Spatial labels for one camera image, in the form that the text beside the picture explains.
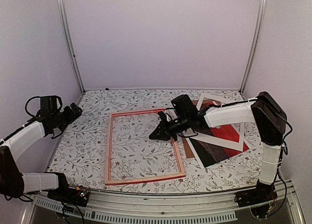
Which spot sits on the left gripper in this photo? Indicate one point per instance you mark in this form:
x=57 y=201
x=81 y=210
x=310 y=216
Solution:
x=71 y=116

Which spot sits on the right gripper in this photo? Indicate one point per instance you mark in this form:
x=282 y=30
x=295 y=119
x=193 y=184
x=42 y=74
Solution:
x=164 y=132

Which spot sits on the wooden picture frame red edge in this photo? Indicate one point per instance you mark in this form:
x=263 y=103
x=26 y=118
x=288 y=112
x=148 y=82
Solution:
x=110 y=181

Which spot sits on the clear acrylic sheet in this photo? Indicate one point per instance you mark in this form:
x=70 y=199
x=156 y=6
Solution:
x=134 y=155

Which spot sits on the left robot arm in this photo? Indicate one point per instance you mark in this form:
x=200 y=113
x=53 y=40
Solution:
x=13 y=183

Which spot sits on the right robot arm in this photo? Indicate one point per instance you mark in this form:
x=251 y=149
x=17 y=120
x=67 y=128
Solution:
x=262 y=110

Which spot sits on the red black abstract photo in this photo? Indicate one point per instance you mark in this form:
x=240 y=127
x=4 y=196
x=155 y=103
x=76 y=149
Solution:
x=213 y=154

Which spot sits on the white photo mat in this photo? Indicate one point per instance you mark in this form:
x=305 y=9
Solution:
x=215 y=140

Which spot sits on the brown backing board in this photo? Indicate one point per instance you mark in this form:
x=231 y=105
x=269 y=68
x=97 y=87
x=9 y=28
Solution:
x=192 y=147

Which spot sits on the floral patterned table cover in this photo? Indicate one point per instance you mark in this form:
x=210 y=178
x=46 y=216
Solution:
x=81 y=152

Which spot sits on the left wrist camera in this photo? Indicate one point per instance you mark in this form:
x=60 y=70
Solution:
x=51 y=103

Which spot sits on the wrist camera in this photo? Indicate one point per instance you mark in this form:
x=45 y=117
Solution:
x=51 y=103
x=184 y=106

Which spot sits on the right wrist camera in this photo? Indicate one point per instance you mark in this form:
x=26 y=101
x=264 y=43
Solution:
x=184 y=106

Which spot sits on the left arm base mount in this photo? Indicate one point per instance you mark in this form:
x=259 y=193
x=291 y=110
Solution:
x=78 y=195

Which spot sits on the front aluminium rail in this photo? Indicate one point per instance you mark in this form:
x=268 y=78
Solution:
x=111 y=207

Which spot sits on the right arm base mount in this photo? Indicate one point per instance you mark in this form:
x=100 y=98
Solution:
x=262 y=193

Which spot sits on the left aluminium corner post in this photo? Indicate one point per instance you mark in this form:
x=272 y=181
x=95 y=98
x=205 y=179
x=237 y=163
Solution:
x=70 y=47

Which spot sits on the aluminium corner post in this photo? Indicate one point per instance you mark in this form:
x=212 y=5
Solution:
x=70 y=47
x=255 y=40

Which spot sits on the right aluminium corner post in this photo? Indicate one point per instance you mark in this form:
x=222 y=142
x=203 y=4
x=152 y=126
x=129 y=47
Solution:
x=255 y=40

